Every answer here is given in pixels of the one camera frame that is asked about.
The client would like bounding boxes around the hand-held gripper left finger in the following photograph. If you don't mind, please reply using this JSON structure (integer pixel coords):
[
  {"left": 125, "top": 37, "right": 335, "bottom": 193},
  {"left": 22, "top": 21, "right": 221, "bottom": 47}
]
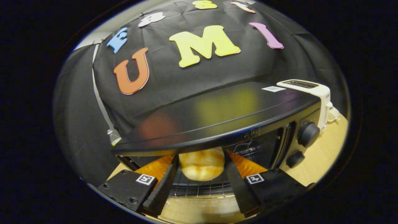
[{"left": 97, "top": 155, "right": 180, "bottom": 217}]

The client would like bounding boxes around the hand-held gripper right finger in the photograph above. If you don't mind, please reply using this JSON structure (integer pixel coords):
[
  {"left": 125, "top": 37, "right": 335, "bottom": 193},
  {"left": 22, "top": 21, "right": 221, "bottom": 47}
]
[{"left": 225, "top": 150, "right": 308, "bottom": 217}]

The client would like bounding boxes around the round golden bread bun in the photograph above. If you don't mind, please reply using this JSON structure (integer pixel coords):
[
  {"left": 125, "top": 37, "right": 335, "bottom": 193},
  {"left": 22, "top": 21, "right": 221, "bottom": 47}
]
[{"left": 178, "top": 147, "right": 225, "bottom": 182}]

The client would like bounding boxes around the black toaster oven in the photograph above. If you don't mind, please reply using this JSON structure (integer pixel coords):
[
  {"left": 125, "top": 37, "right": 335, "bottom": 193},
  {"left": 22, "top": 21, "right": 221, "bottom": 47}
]
[{"left": 111, "top": 82, "right": 322, "bottom": 224}]

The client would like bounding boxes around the white slot toaster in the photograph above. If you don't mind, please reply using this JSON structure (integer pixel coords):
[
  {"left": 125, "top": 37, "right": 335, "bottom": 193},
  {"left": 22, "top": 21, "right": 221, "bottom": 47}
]
[{"left": 276, "top": 79, "right": 333, "bottom": 133}]

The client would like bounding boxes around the small white condiment dish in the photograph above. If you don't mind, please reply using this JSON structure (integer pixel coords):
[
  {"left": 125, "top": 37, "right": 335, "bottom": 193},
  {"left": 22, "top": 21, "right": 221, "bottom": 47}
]
[{"left": 328, "top": 106, "right": 341, "bottom": 122}]

